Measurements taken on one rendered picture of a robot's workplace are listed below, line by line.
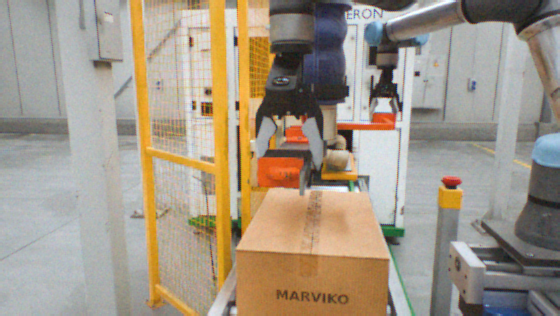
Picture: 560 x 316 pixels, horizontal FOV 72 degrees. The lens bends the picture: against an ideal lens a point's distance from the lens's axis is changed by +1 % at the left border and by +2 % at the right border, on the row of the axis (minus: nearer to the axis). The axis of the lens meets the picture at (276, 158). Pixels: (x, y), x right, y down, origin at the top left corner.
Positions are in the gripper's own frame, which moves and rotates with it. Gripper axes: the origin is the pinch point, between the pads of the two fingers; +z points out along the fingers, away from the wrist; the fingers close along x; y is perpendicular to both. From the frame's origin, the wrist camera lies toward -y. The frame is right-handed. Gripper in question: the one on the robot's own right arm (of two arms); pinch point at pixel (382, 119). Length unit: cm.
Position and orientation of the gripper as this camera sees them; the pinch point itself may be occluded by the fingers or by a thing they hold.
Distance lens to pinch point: 155.7
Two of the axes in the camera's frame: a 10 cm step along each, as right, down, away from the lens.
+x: 9.9, 0.3, -1.3
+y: -1.4, 2.0, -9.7
